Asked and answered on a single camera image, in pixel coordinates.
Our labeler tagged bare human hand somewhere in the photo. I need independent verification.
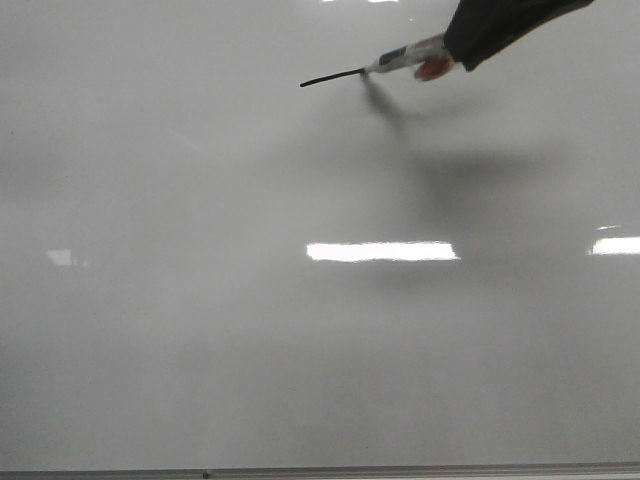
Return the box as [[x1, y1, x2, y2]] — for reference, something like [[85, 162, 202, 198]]
[[414, 56, 456, 82]]

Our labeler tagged white whiteboard marker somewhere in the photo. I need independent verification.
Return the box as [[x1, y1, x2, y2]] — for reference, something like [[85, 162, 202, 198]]
[[364, 34, 454, 74]]

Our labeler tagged dark sleeved forearm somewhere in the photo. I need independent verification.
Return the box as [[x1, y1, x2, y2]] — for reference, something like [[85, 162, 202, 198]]
[[443, 0, 592, 71]]

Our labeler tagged white whiteboard with aluminium frame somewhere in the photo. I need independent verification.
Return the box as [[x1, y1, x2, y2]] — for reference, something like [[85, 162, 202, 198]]
[[1, 1, 639, 470]]

